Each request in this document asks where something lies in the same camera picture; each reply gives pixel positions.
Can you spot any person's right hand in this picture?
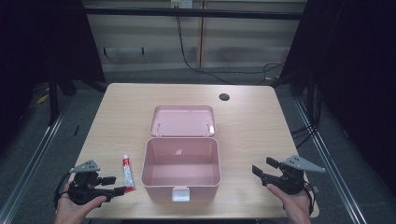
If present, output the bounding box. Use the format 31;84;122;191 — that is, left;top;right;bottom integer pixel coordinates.
265;183;313;224

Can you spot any black horizontal bar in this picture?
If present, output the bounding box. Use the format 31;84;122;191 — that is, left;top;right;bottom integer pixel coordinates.
83;7;305;21

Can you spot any yellow floor marker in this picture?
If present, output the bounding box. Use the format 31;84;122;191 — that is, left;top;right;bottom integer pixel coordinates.
35;92;50;105

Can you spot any black metal stand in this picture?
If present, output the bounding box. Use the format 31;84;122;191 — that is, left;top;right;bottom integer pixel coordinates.
46;69;61;126

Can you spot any white wall outlet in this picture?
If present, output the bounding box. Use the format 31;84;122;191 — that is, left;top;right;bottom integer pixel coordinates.
170;0;193;9

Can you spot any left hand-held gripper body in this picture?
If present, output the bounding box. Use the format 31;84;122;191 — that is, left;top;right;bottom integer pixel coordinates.
66;159;108;206

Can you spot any pink plastic storage box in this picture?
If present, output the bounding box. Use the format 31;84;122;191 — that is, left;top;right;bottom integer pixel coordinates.
141;105;222;203

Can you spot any person's left hand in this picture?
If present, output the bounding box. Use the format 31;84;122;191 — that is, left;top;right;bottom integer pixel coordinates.
55;182;107;224

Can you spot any long black wall cable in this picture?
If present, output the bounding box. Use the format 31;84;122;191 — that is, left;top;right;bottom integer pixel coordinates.
176;14;285;86

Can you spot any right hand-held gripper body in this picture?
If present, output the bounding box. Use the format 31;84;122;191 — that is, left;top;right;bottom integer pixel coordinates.
262;155;327;196

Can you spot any bundle of black floor cables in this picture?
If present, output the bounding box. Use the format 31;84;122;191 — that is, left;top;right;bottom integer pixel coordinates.
290;82;323;149

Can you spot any metal floor rail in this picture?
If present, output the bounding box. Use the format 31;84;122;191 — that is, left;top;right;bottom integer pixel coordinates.
292;96;369;224
0;99;78;224

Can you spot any dark curtain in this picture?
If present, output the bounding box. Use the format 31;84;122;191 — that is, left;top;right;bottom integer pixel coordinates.
0;0;106;150
279;0;396;197

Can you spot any white and red ointment tube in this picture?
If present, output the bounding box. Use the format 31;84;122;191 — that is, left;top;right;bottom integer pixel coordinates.
122;154;136;193

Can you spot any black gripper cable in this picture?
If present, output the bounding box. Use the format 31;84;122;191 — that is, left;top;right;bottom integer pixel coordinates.
53;172;72;210
302;180;316;217

